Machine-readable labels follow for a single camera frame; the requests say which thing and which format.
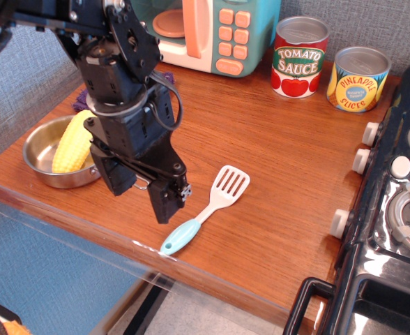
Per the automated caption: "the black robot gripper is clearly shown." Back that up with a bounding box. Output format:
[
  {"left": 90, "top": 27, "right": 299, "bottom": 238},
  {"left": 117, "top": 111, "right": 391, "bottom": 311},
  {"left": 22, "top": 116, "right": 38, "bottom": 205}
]
[{"left": 85, "top": 82, "right": 191, "bottom": 224}]

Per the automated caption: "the white spatula teal handle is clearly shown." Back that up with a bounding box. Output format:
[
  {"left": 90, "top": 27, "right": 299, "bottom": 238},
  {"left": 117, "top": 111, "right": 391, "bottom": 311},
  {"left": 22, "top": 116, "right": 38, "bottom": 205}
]
[{"left": 160, "top": 165, "right": 251, "bottom": 255}]

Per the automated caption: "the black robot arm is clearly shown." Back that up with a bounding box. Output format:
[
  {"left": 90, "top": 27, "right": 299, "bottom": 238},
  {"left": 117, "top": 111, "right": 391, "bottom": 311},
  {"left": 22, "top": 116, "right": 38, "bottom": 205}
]
[{"left": 0, "top": 1, "right": 190, "bottom": 223}]

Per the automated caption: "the yellow toy corn cob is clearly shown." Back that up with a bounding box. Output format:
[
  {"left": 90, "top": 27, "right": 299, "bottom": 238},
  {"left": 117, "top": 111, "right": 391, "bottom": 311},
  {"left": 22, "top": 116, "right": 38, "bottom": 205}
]
[{"left": 52, "top": 110, "right": 95, "bottom": 174}]

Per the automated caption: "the purple folded cloth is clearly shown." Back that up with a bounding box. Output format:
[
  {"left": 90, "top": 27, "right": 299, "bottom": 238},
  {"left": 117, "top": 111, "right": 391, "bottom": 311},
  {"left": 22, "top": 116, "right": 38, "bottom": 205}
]
[{"left": 72, "top": 72, "right": 175, "bottom": 112}]

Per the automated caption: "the small steel frying pan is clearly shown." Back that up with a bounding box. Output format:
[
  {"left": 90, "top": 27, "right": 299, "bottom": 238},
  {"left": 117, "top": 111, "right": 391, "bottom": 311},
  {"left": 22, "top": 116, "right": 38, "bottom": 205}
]
[{"left": 22, "top": 115, "right": 149, "bottom": 191}]

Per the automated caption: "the toy microwave teal and cream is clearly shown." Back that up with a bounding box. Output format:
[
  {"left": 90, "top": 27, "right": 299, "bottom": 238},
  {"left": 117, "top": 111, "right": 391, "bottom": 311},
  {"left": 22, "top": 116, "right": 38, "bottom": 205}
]
[{"left": 132, "top": 0, "right": 281, "bottom": 77}]

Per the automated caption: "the orange object bottom left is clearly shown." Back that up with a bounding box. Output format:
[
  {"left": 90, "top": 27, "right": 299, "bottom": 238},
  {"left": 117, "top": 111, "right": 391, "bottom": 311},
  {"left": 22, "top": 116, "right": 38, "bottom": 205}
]
[{"left": 0, "top": 320, "right": 31, "bottom": 335}]

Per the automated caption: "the tomato sauce can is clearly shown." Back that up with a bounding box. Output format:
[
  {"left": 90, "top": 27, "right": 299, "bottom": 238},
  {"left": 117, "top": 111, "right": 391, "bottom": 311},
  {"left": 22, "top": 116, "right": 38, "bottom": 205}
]
[{"left": 271, "top": 16, "right": 329, "bottom": 98}]

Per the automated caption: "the pineapple slices can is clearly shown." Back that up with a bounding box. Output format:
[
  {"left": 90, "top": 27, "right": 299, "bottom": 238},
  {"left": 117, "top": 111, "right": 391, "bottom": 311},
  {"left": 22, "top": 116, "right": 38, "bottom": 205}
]
[{"left": 326, "top": 46, "right": 391, "bottom": 113}]

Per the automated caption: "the black toy stove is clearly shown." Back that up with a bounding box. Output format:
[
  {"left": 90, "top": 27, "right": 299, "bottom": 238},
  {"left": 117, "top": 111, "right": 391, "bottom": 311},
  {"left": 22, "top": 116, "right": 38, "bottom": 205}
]
[{"left": 284, "top": 67, "right": 410, "bottom": 334}]

